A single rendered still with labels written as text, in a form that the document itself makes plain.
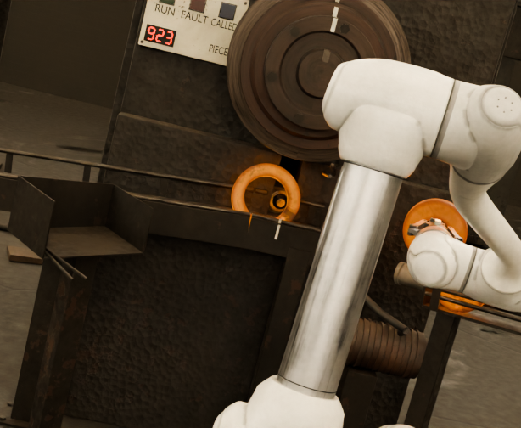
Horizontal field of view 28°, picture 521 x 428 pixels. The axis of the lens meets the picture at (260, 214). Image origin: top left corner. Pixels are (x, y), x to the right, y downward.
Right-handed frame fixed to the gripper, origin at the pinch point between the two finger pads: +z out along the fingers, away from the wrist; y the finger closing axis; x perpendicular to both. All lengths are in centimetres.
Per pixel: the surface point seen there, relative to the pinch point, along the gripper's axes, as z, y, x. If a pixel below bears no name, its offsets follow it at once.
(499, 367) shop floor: 177, 48, -93
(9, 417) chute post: -2, -95, -84
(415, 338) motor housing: 8.5, 3.3, -32.3
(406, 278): 10.5, -3.0, -18.3
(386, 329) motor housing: 7.5, -4.4, -32.0
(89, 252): -25, -76, -23
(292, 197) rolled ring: 18.9, -37.6, -7.9
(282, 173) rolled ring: 20.0, -41.7, -2.6
